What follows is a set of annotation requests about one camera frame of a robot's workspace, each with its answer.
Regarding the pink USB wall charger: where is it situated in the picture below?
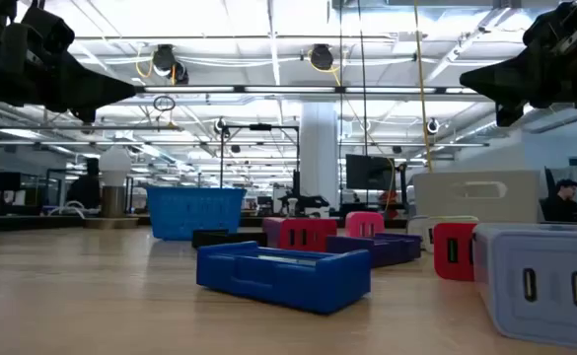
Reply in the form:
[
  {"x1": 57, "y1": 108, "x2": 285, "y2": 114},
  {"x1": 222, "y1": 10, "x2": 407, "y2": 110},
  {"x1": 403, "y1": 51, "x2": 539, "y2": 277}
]
[{"x1": 344, "y1": 211, "x2": 386, "y2": 239}]

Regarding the blue cased LCD display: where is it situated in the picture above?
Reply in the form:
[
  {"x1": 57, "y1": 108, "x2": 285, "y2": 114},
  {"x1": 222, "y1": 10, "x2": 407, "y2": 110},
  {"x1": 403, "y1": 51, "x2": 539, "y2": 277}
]
[{"x1": 195, "y1": 240, "x2": 372, "y2": 316}]

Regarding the person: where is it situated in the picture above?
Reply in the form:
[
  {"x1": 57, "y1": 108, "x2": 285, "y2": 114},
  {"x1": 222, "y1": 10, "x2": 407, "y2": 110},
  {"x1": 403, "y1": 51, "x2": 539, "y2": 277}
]
[
  {"x1": 539, "y1": 178, "x2": 577, "y2": 223},
  {"x1": 65, "y1": 157, "x2": 103, "y2": 209}
]

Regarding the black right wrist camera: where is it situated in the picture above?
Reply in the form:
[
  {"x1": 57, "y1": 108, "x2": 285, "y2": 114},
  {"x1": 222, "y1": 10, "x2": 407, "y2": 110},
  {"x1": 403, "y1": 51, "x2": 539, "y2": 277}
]
[{"x1": 522, "y1": 2, "x2": 577, "y2": 48}]

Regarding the white structural column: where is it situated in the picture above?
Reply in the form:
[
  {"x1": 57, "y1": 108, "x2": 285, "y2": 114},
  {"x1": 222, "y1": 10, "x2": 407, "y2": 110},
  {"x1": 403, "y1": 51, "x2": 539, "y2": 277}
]
[{"x1": 299, "y1": 102, "x2": 340, "y2": 208}]

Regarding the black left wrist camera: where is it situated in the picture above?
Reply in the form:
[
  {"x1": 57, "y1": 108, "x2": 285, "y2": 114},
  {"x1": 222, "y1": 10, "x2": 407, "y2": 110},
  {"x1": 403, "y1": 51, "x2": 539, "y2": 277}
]
[{"x1": 19, "y1": 3, "x2": 76, "y2": 55}]

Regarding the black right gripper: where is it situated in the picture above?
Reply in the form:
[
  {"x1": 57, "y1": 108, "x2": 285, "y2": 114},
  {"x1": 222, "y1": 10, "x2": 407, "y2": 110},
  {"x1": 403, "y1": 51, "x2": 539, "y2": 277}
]
[{"x1": 459, "y1": 4, "x2": 577, "y2": 128}]

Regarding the black ceiling cable reel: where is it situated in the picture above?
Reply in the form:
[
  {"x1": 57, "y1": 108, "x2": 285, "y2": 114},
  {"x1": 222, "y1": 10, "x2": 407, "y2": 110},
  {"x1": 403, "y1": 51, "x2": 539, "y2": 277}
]
[
  {"x1": 309, "y1": 43, "x2": 335, "y2": 72},
  {"x1": 151, "y1": 43, "x2": 189, "y2": 86}
]

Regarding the black monitor on stand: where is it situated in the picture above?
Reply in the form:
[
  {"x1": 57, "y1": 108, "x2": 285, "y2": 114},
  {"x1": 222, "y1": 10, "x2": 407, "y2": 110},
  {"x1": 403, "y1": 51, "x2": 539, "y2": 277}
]
[{"x1": 345, "y1": 153, "x2": 397, "y2": 191}]

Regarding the purple cased LCD display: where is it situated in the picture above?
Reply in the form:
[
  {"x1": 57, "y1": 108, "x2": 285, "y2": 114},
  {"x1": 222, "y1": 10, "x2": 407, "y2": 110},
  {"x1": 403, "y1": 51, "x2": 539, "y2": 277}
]
[{"x1": 325, "y1": 233, "x2": 423, "y2": 269}]

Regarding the overhead LED light bar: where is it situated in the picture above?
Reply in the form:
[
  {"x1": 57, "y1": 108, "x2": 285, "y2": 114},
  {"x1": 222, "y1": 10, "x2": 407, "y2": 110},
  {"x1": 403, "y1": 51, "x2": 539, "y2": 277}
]
[{"x1": 134, "y1": 84, "x2": 489, "y2": 96}]

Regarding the black hanging cable ring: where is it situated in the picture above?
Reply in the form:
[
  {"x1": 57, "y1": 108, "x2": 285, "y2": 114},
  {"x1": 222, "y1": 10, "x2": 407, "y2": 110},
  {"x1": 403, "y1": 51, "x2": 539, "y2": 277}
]
[{"x1": 152, "y1": 94, "x2": 178, "y2": 113}]

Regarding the yellow hanging cord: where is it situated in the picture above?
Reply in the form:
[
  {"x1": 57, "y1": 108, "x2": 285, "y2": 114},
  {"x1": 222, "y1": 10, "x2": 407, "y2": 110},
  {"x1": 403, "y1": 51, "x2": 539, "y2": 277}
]
[{"x1": 412, "y1": 0, "x2": 435, "y2": 174}]

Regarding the light blue USB charger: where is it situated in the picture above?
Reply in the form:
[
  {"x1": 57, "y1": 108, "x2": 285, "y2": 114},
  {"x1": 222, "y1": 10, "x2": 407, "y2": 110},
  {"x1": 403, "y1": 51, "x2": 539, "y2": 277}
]
[{"x1": 471, "y1": 222, "x2": 577, "y2": 352}]

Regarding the dark desk monitor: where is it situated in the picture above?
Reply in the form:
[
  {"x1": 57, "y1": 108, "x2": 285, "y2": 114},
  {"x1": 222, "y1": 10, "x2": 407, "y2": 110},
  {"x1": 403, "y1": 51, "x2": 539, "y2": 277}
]
[{"x1": 0, "y1": 171, "x2": 23, "y2": 193}]

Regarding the black aluminium rig frame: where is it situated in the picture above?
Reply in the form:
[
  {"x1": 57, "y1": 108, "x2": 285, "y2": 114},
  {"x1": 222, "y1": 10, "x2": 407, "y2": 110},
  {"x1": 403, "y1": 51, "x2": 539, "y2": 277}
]
[{"x1": 0, "y1": 214, "x2": 413, "y2": 235}]

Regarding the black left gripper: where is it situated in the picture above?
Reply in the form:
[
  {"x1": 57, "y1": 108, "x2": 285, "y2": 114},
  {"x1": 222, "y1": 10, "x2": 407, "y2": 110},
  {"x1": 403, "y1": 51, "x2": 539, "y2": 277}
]
[{"x1": 0, "y1": 22, "x2": 137, "y2": 123}]

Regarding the white coiled hose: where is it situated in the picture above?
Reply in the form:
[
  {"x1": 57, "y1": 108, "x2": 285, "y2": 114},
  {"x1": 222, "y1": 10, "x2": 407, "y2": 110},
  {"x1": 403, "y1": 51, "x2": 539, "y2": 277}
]
[{"x1": 45, "y1": 199, "x2": 87, "y2": 218}]

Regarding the distant black rig frame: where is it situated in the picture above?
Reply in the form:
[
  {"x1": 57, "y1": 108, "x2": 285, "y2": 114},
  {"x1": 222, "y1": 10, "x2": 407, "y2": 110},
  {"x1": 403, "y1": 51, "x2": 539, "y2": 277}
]
[{"x1": 220, "y1": 123, "x2": 301, "y2": 189}]

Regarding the black hanging cable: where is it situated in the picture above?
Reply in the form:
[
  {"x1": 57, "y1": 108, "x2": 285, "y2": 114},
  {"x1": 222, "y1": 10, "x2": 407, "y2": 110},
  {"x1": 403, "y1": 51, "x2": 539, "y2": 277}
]
[
  {"x1": 357, "y1": 0, "x2": 369, "y2": 157},
  {"x1": 337, "y1": 0, "x2": 344, "y2": 208}
]

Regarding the red charger with green port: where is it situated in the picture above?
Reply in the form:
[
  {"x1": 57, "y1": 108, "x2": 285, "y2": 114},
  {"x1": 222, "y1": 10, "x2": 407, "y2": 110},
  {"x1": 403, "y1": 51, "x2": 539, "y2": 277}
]
[{"x1": 433, "y1": 222, "x2": 477, "y2": 283}]

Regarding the blue plastic basket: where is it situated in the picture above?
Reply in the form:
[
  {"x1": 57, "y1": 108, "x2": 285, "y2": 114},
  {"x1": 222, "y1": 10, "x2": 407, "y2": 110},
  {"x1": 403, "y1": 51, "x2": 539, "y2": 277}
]
[{"x1": 145, "y1": 185, "x2": 248, "y2": 242}]

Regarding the red charger with dark ports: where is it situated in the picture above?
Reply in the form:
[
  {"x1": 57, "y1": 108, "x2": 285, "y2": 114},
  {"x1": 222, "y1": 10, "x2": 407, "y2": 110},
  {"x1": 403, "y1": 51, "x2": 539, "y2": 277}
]
[{"x1": 261, "y1": 217, "x2": 339, "y2": 253}]

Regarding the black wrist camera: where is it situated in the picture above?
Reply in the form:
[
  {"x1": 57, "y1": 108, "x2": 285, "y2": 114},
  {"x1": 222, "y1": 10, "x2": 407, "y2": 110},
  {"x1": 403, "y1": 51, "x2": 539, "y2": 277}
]
[
  {"x1": 522, "y1": 2, "x2": 577, "y2": 48},
  {"x1": 19, "y1": 3, "x2": 76, "y2": 55}
]

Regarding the white bulb lamp metal base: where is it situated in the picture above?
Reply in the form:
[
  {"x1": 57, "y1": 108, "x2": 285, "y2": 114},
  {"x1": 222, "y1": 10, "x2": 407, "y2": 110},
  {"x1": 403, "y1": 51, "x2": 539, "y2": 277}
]
[{"x1": 83, "y1": 145, "x2": 140, "y2": 230}]

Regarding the pale grey plastic bin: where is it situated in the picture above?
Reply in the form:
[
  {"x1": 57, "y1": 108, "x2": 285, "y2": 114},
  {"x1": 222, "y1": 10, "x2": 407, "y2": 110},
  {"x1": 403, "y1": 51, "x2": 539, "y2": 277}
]
[{"x1": 412, "y1": 170, "x2": 541, "y2": 226}]

